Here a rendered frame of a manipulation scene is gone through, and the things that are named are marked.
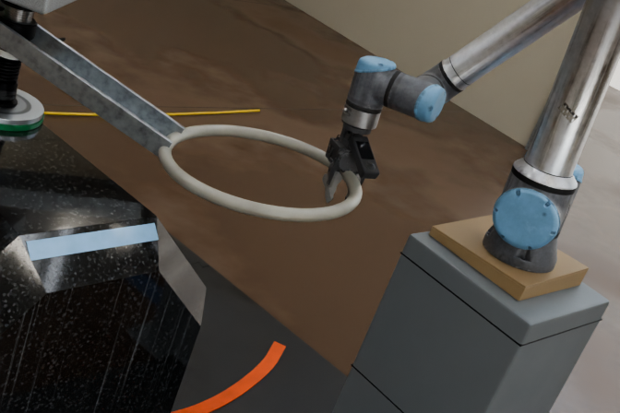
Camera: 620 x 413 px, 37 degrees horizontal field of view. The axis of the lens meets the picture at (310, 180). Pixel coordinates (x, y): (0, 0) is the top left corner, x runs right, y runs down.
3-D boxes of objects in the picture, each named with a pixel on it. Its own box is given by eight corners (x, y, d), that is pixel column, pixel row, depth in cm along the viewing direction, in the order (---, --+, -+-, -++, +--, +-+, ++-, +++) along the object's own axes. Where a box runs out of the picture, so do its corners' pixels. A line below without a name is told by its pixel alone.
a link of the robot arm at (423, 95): (453, 83, 218) (406, 65, 222) (440, 91, 208) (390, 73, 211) (441, 119, 222) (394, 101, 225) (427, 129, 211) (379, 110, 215)
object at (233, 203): (128, 182, 195) (131, 171, 194) (187, 117, 240) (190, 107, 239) (350, 246, 193) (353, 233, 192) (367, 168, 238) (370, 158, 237)
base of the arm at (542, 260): (517, 232, 246) (530, 200, 242) (569, 270, 232) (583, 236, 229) (468, 236, 235) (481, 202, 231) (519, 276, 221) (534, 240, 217)
